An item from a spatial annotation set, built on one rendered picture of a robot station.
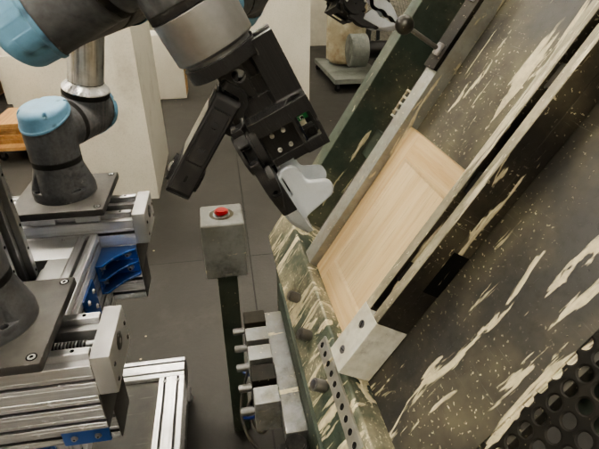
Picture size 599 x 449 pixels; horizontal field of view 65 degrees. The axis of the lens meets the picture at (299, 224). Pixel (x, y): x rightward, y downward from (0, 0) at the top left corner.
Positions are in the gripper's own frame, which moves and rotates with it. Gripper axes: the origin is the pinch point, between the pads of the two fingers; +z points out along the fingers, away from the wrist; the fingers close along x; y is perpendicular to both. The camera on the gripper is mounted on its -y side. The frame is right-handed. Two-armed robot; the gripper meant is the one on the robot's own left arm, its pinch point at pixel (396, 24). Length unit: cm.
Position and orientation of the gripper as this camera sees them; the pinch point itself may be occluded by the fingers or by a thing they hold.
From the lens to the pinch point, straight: 112.4
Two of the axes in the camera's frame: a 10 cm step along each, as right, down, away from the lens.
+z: 8.5, 3.5, 4.0
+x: -4.0, 9.1, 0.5
